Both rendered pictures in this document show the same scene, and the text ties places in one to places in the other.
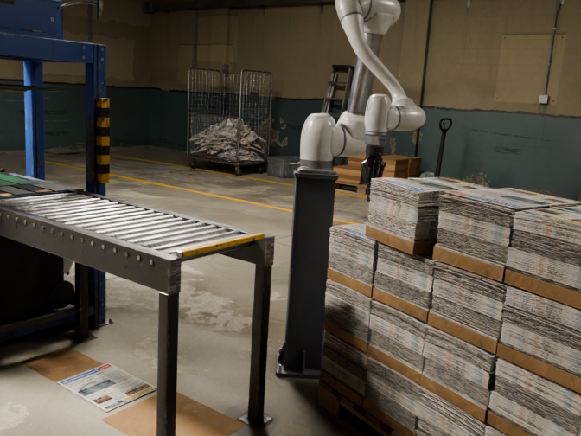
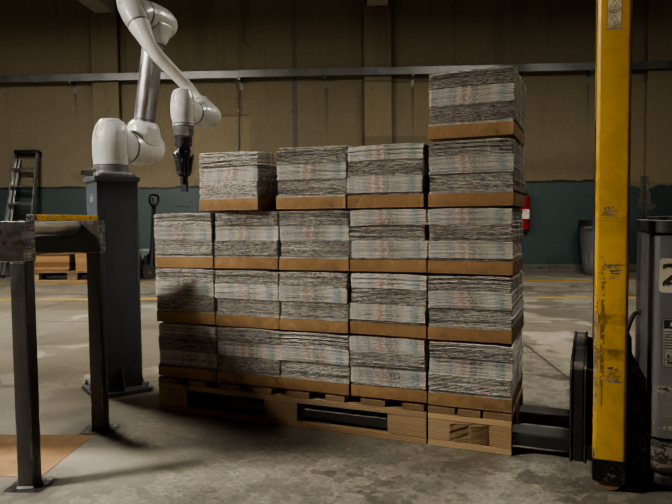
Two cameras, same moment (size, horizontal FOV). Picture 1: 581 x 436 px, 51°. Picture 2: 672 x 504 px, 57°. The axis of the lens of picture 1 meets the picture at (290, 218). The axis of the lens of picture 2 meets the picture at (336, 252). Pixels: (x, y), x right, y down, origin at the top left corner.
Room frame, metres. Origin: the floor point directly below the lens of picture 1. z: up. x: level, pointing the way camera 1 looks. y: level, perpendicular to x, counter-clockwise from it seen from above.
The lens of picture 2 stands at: (-0.08, 0.63, 0.80)
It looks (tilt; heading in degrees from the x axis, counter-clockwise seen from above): 3 degrees down; 326
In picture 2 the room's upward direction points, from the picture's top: 1 degrees counter-clockwise
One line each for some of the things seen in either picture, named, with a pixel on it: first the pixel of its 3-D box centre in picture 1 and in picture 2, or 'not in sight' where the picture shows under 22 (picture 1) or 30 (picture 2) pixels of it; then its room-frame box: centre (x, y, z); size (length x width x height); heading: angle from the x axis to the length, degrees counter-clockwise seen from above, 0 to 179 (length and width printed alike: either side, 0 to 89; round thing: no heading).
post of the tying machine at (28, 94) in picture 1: (35, 176); not in sight; (3.68, 1.56, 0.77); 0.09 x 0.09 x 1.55; 54
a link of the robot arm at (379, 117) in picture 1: (380, 112); (184, 106); (2.58, -0.35, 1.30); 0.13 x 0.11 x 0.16; 120
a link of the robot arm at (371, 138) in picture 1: (375, 139); (183, 131); (2.57, -0.34, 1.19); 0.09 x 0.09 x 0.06
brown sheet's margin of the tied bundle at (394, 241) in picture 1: (405, 238); (239, 204); (2.21, -0.43, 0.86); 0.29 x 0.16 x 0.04; 29
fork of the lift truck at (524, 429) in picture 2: not in sight; (422, 423); (1.59, -0.85, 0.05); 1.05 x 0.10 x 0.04; 34
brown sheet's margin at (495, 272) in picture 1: (503, 257); (329, 203); (2.00, -0.72, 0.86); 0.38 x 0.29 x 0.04; 124
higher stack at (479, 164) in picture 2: not in sight; (478, 259); (1.51, -1.05, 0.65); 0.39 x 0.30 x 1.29; 124
